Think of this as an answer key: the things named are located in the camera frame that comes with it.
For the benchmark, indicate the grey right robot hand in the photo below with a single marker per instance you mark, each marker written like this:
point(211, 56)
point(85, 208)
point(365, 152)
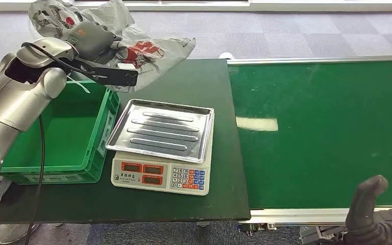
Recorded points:
point(365, 209)

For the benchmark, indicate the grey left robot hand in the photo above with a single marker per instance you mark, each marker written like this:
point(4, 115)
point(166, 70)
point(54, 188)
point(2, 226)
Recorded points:
point(89, 39)

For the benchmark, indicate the grey mailer package red print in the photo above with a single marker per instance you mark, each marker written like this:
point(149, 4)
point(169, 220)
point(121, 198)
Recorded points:
point(162, 50)

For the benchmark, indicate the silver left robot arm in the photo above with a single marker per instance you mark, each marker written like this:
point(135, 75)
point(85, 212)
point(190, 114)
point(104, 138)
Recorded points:
point(13, 101)

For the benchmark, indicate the green conveyor belt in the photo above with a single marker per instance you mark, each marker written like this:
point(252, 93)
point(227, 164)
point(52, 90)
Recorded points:
point(317, 135)

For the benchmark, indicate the white package with QR codes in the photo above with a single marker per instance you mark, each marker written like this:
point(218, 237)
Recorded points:
point(1, 187)

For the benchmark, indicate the dark green table board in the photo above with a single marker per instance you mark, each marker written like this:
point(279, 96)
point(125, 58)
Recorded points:
point(182, 77)

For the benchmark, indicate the green plastic crate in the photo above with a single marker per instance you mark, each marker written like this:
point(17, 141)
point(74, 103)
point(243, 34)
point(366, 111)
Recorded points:
point(64, 142)

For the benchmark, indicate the steel weighing pan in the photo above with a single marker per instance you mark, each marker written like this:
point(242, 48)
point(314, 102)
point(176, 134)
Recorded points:
point(162, 130)

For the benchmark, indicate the white electronic scale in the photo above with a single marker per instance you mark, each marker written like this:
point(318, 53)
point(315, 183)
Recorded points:
point(138, 175)

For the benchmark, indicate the round metal stand base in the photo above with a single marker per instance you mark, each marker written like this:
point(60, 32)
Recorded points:
point(8, 233)

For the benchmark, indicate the aluminium conveyor frame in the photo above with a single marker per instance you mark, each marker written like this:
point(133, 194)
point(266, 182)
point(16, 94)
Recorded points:
point(300, 216)

